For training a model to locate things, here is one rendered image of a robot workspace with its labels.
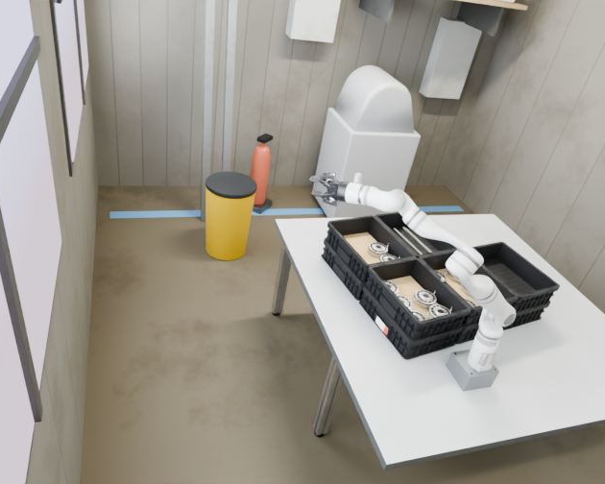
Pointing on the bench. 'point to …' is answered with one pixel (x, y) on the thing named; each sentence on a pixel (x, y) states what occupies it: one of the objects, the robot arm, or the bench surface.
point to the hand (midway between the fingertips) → (315, 185)
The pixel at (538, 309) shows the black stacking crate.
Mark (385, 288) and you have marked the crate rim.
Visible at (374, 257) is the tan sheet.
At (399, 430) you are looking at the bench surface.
